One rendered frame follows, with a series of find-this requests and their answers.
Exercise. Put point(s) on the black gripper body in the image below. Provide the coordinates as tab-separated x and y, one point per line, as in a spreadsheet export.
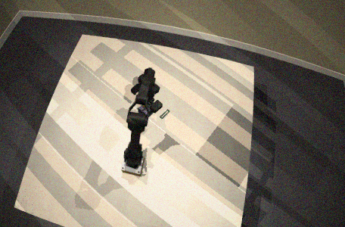
154	106

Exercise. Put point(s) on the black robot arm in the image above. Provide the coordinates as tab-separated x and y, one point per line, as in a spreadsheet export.
138	121

